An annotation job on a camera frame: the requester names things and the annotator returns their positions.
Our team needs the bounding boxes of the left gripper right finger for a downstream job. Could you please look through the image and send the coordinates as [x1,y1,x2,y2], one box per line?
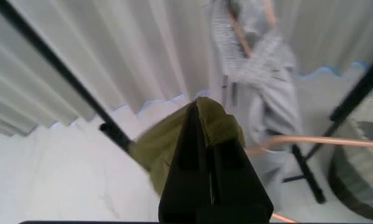
[206,139,274,223]

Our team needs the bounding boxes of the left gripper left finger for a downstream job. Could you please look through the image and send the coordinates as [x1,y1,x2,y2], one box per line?
[158,101,213,223]

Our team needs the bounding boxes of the green garment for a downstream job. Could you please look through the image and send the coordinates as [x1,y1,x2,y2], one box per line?
[129,96,246,197]

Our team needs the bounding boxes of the pale grey shorts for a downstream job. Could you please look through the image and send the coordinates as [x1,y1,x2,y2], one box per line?
[206,0,303,212]

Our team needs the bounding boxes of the white laundry basket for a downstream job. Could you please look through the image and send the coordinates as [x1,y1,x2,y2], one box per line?
[328,96,373,222]

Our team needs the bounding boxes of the black clothes rack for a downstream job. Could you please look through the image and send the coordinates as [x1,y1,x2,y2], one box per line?
[0,0,373,205]

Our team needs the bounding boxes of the white curtain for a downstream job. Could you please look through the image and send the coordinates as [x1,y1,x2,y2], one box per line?
[0,0,373,139]

